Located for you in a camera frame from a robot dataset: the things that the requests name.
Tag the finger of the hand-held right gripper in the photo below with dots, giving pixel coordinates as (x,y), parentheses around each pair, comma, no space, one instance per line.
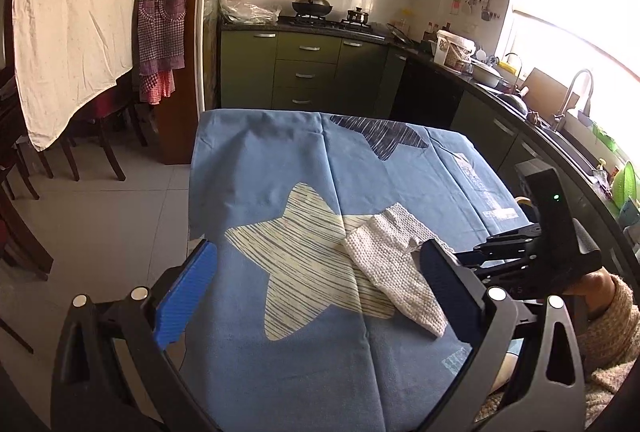
(505,244)
(515,279)

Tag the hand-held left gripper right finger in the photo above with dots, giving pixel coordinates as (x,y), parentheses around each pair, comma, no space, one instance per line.
(450,292)

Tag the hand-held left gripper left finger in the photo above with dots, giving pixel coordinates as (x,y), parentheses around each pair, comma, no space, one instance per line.
(185,297)

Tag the bin with yellow rim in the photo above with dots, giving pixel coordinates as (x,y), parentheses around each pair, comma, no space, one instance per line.
(523,200)

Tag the white knitted cloth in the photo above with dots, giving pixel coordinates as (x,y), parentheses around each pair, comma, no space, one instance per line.
(390,262)

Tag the person's right forearm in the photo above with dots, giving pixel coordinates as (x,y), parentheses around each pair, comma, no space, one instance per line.
(617,337)

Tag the person's right hand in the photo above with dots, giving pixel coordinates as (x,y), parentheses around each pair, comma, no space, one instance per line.
(597,289)

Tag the green plastic colander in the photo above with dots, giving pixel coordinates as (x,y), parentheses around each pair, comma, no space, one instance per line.
(627,184)

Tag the dark kettle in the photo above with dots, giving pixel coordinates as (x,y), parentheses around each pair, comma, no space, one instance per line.
(512,101)

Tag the wooden cutting board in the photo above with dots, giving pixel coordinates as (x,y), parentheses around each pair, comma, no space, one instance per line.
(542,87)

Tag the steel kitchen faucet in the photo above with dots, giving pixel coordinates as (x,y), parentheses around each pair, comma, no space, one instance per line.
(575,82)

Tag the blue star-print tablecloth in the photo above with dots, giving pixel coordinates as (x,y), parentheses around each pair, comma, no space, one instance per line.
(280,162)

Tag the white enamel basin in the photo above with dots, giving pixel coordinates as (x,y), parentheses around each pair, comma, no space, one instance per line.
(487,73)

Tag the dark wooden chair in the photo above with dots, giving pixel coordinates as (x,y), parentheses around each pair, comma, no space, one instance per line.
(112,137)

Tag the wooden chair with red cushion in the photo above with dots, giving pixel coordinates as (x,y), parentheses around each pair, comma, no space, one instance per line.
(20,212)

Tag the white plastic bucket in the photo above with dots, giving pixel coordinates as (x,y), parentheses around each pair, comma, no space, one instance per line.
(452,50)

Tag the glass pot lid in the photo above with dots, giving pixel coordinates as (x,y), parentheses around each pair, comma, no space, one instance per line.
(400,34)

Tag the green kitchen base cabinet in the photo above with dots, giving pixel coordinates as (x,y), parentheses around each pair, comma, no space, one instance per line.
(305,62)

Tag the small steel pot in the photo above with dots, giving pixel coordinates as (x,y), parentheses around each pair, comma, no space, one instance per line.
(358,16)

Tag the checkered apron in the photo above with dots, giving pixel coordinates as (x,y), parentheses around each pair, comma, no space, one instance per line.
(160,12)

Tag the crumpled clear plastic bag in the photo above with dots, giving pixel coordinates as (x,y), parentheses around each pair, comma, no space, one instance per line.
(245,12)

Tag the white hanging cloth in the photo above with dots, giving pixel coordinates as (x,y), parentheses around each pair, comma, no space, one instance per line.
(75,12)

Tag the black wok with lid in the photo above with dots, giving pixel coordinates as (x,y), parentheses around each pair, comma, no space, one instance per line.
(312,5)

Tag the orange wooden door frame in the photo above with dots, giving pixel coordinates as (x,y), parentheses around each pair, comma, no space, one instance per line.
(194,72)

